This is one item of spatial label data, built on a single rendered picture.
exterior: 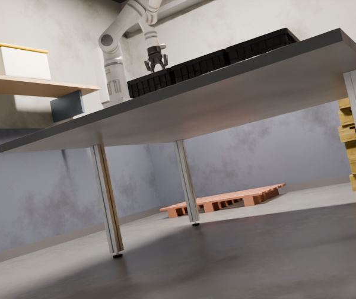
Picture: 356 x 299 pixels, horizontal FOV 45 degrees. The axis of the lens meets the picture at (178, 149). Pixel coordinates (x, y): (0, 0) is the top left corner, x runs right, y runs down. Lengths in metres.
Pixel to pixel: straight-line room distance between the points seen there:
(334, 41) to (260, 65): 0.23
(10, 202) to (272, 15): 3.20
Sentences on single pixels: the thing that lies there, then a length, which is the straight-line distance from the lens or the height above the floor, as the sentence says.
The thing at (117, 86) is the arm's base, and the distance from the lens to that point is 2.01.
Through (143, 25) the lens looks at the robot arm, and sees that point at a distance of 2.37.
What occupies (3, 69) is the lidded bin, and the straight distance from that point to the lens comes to 3.62.
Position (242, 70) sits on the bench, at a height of 0.67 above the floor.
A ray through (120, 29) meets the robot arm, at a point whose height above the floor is 1.10.
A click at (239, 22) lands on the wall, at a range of 5.01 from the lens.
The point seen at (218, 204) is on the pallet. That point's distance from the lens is 4.24.
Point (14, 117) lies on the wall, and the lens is 4.13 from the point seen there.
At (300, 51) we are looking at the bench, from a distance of 1.36.
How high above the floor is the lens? 0.37
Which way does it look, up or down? 4 degrees up
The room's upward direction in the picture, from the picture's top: 12 degrees counter-clockwise
